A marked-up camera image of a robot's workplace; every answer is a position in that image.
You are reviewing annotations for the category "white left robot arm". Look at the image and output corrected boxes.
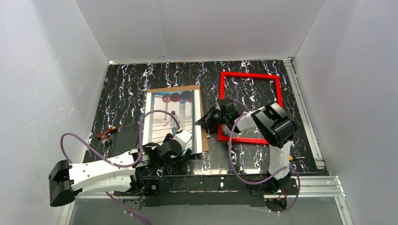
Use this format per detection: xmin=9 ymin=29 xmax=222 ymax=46
xmin=48 ymin=136 xmax=192 ymax=207

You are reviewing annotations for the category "brown fibreboard backing board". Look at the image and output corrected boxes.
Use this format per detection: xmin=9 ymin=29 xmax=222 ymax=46
xmin=146 ymin=84 xmax=209 ymax=153

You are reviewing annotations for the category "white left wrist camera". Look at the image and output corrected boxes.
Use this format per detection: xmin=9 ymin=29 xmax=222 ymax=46
xmin=173 ymin=129 xmax=192 ymax=150

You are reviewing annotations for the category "aluminium front rail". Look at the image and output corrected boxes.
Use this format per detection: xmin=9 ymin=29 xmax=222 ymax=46
xmin=75 ymin=175 xmax=344 ymax=201

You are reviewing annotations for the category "yellow handled screwdriver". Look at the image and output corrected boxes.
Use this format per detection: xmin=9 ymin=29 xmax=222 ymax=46
xmin=289 ymin=157 xmax=305 ymax=161

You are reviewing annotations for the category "aluminium right side rail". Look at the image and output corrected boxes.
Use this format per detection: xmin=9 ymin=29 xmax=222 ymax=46
xmin=282 ymin=58 xmax=326 ymax=169

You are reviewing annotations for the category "lantern photo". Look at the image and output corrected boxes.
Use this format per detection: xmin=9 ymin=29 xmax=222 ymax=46
xmin=141 ymin=90 xmax=204 ymax=155

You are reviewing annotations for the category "brown copper pipe fitting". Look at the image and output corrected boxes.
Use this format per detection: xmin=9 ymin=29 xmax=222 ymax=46
xmin=94 ymin=126 xmax=117 ymax=145

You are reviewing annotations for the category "red picture frame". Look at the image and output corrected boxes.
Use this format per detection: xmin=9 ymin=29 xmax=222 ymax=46
xmin=219 ymin=72 xmax=283 ymax=145

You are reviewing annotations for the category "aluminium rail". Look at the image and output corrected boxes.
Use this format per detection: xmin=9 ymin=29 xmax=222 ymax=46
xmin=75 ymin=175 xmax=344 ymax=201
xmin=282 ymin=58 xmax=326 ymax=169

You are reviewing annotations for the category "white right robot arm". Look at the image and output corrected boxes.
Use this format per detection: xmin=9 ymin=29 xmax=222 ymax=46
xmin=195 ymin=98 xmax=298 ymax=185

